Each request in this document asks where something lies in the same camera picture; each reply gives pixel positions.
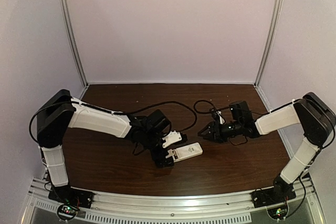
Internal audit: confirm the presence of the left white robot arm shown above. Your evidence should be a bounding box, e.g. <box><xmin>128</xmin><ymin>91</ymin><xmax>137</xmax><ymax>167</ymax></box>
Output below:
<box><xmin>32</xmin><ymin>89</ymin><xmax>174</xmax><ymax>188</ymax></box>

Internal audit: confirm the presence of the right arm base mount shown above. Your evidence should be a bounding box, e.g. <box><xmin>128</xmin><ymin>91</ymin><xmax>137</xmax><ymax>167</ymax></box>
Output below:
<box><xmin>251</xmin><ymin>174</ymin><xmax>296</xmax><ymax>221</ymax></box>

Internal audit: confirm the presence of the right aluminium frame post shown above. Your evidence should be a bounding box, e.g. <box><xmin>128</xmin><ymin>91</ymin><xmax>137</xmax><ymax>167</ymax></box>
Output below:
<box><xmin>254</xmin><ymin>0</ymin><xmax>287</xmax><ymax>88</ymax></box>

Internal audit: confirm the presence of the black camera cable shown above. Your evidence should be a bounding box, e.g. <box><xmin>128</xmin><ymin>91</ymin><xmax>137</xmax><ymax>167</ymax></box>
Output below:
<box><xmin>193</xmin><ymin>100</ymin><xmax>263</xmax><ymax>116</ymax></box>
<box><xmin>29</xmin><ymin>100</ymin><xmax>198</xmax><ymax>141</ymax></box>

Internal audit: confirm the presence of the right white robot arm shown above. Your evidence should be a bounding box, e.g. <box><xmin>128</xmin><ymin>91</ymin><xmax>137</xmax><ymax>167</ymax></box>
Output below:
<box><xmin>197</xmin><ymin>92</ymin><xmax>335</xmax><ymax>192</ymax></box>

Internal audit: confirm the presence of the front aluminium rail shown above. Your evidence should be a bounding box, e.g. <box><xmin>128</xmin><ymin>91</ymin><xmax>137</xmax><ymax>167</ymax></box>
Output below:
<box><xmin>18</xmin><ymin>177</ymin><xmax>327</xmax><ymax>223</ymax></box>

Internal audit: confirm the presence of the left aluminium frame post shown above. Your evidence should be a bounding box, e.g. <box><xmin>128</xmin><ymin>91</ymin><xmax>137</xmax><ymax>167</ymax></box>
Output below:
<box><xmin>60</xmin><ymin>0</ymin><xmax>88</xmax><ymax>88</ymax></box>

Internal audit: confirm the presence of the right black camera cable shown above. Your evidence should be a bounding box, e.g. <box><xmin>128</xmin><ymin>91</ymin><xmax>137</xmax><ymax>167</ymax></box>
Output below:
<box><xmin>193</xmin><ymin>100</ymin><xmax>263</xmax><ymax>116</ymax></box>

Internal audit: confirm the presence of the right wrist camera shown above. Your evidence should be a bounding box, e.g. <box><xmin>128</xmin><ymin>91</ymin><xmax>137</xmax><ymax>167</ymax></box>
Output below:
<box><xmin>210</xmin><ymin>110</ymin><xmax>226</xmax><ymax>125</ymax></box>

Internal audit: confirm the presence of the left black camera cable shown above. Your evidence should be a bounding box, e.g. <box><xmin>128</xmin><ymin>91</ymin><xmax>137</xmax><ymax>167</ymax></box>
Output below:
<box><xmin>29</xmin><ymin>100</ymin><xmax>198</xmax><ymax>141</ymax></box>

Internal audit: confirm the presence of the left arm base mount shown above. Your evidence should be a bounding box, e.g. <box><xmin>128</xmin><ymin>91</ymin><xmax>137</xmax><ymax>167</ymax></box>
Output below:
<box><xmin>45</xmin><ymin>172</ymin><xmax>94</xmax><ymax>223</ymax></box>

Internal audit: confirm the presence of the white battery cover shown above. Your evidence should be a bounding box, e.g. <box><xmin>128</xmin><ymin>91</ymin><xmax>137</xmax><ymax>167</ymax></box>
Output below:
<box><xmin>166</xmin><ymin>149</ymin><xmax>180</xmax><ymax>162</ymax></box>

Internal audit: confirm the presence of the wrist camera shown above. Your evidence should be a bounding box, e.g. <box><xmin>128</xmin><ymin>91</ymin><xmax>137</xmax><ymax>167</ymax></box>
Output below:
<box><xmin>210</xmin><ymin>110</ymin><xmax>226</xmax><ymax>125</ymax></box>
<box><xmin>162</xmin><ymin>131</ymin><xmax>187</xmax><ymax>148</ymax></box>

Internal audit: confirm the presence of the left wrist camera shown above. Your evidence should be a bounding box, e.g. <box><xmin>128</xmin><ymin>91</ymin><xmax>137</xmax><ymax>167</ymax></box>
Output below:
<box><xmin>162</xmin><ymin>131</ymin><xmax>187</xmax><ymax>148</ymax></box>

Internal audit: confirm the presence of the white remote control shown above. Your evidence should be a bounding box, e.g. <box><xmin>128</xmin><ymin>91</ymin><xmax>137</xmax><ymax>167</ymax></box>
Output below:
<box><xmin>172</xmin><ymin>143</ymin><xmax>203</xmax><ymax>163</ymax></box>

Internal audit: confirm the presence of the aluminium frame post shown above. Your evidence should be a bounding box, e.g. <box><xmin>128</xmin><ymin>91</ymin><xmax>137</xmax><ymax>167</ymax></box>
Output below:
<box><xmin>60</xmin><ymin>0</ymin><xmax>88</xmax><ymax>88</ymax></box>
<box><xmin>254</xmin><ymin>0</ymin><xmax>287</xmax><ymax>88</ymax></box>

